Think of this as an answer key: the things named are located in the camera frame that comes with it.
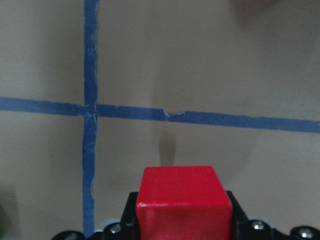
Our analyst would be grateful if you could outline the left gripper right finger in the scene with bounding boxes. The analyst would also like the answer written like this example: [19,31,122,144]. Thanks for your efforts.
[226,190,320,240]

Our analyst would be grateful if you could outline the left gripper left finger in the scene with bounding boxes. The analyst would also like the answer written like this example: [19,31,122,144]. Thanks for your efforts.
[53,192,139,240]

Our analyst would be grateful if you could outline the red block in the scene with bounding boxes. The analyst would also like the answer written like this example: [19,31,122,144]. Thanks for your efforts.
[135,166,233,240]

